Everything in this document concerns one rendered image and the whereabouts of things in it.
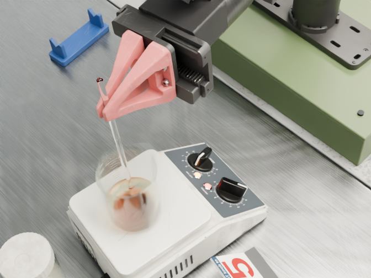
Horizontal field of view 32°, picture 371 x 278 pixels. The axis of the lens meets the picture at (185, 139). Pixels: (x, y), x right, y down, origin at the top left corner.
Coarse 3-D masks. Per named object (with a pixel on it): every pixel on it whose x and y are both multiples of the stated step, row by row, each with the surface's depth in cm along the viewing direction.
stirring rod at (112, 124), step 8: (96, 80) 55; (104, 88) 55; (104, 96) 56; (104, 104) 57; (112, 120) 59; (112, 128) 60; (120, 144) 62; (120, 152) 63; (120, 160) 64; (128, 168) 66; (128, 176) 67; (128, 184) 68
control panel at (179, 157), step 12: (204, 144) 82; (168, 156) 77; (180, 156) 78; (216, 156) 80; (180, 168) 76; (192, 168) 76; (216, 168) 78; (228, 168) 79; (192, 180) 75; (204, 180) 75; (216, 180) 76; (240, 180) 78; (204, 192) 74; (252, 192) 77; (216, 204) 73; (228, 204) 73; (240, 204) 74; (252, 204) 75; (264, 204) 76; (228, 216) 72
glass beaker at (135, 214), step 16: (128, 144) 65; (144, 144) 65; (112, 160) 66; (128, 160) 67; (144, 160) 67; (96, 176) 64; (112, 176) 68; (144, 176) 69; (144, 192) 62; (112, 208) 65; (128, 208) 64; (144, 208) 65; (160, 208) 68; (128, 224) 66; (144, 224) 67
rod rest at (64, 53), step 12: (84, 24) 100; (96, 24) 99; (72, 36) 98; (84, 36) 98; (96, 36) 98; (60, 48) 94; (72, 48) 97; (84, 48) 97; (60, 60) 95; (72, 60) 96
